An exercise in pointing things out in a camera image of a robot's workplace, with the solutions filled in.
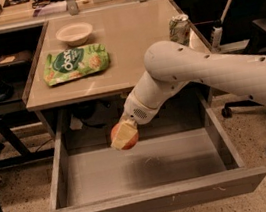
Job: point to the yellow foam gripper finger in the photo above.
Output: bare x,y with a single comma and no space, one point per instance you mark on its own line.
123,135

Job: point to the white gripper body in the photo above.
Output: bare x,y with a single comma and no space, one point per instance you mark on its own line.
136,110

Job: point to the red apple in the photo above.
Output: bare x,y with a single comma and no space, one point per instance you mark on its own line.
133,141

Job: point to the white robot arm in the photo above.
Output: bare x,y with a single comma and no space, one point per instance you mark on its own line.
169,67

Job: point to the open grey drawer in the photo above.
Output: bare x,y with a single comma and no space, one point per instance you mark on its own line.
183,158

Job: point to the grey counter cabinet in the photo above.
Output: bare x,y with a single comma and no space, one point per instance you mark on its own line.
112,63

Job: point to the green chip bag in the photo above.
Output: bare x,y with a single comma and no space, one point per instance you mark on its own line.
75,63

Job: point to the white paper bowl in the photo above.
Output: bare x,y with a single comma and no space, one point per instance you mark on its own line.
74,34

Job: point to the black box on shelf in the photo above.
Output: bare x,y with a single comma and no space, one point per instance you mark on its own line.
19,61

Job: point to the black stand frame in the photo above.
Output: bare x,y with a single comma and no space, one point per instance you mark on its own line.
25,155

